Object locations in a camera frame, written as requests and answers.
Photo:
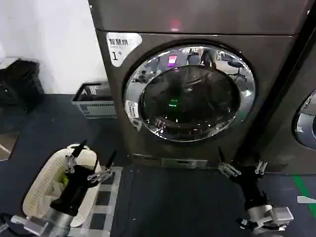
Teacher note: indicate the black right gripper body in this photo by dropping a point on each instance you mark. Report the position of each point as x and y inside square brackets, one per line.
[251, 187]

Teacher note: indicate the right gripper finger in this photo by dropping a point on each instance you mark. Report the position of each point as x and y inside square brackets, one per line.
[261, 167]
[228, 169]

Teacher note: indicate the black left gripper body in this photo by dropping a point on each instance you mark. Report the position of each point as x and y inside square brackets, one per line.
[76, 187]

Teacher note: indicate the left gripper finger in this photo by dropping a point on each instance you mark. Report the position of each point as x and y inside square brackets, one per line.
[71, 161]
[103, 175]

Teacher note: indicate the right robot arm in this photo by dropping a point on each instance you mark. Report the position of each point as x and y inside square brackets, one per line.
[266, 214]

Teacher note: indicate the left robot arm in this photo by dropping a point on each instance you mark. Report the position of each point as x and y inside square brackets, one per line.
[56, 223]

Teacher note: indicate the pale clothes in basket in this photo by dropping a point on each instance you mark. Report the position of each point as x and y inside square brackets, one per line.
[57, 188]

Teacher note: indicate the white perforated laundry basket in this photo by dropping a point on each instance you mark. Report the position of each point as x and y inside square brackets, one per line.
[47, 172]

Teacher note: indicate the dark floor mat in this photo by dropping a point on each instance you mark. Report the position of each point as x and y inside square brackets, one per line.
[177, 202]

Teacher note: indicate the grey slatted plastic crate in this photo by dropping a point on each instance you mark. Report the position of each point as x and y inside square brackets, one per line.
[96, 106]

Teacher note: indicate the round chrome-rimmed dryer door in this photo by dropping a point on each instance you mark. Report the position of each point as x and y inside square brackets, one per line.
[307, 123]

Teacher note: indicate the white sticker on door rim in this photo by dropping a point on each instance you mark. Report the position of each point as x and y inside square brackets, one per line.
[132, 112]

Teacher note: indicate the round glass dryer door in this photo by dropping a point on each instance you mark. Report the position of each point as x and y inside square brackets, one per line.
[190, 98]

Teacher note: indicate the grey dryer with partial door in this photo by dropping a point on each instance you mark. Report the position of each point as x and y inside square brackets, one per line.
[284, 86]

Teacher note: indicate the white label with numeral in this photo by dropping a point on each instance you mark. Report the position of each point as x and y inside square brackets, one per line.
[118, 47]

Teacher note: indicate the grey front-loading dryer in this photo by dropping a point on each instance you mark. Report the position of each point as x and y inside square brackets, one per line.
[197, 24]

